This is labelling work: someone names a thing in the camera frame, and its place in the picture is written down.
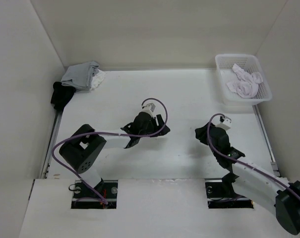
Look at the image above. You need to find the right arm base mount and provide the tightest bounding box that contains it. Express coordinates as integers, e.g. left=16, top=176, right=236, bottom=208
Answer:
left=205, top=173, right=254, bottom=209

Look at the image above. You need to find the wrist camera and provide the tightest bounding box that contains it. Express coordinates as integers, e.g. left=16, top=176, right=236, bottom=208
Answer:
left=217, top=116, right=232, bottom=130
left=142, top=103, right=156, bottom=117

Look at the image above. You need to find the white plastic basket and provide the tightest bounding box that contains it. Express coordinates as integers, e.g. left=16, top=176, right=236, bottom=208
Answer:
left=215, top=54, right=272, bottom=106

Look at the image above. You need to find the folded grey tank top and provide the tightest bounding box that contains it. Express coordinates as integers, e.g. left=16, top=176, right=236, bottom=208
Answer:
left=61, top=61, right=99, bottom=91

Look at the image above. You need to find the white tank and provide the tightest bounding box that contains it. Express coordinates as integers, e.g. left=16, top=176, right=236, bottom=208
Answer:
left=90, top=70, right=106, bottom=91
left=226, top=64, right=263, bottom=99

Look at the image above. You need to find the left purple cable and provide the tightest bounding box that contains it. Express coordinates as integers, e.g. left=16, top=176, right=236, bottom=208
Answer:
left=52, top=98, right=168, bottom=209

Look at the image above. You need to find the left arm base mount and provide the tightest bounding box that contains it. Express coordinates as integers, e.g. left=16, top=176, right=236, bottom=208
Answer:
left=68, top=180, right=119, bottom=210

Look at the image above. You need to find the folded black tank top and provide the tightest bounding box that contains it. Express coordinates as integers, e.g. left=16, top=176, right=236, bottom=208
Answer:
left=51, top=82, right=76, bottom=112

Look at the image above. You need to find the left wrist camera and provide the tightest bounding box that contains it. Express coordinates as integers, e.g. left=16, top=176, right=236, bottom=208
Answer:
left=142, top=103, right=156, bottom=117

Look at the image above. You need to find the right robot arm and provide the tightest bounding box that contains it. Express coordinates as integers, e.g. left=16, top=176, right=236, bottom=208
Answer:
left=195, top=123, right=300, bottom=236

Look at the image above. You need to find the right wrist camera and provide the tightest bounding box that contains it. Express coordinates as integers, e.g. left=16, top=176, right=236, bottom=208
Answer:
left=217, top=116, right=232, bottom=130

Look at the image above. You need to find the folded white tank top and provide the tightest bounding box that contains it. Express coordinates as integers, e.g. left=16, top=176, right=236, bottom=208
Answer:
left=90, top=70, right=106, bottom=91

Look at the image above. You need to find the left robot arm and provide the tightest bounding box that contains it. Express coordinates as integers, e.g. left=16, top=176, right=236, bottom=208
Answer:
left=59, top=110, right=171, bottom=198

